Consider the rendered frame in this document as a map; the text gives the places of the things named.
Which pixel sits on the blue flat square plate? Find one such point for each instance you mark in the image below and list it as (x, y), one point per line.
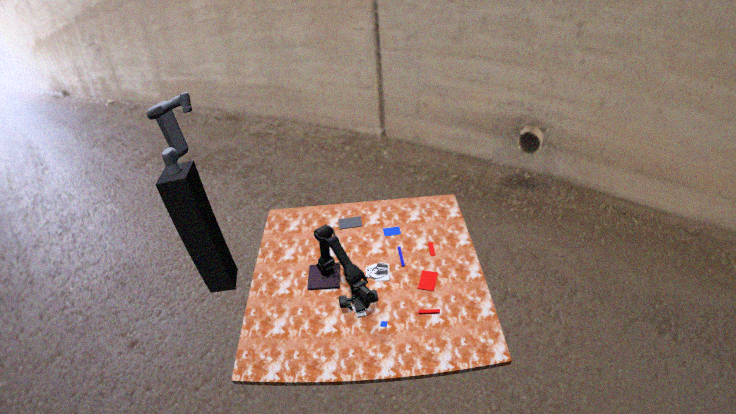
(392, 231)

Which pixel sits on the red flat square plate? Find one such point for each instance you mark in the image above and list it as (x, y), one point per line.
(427, 280)

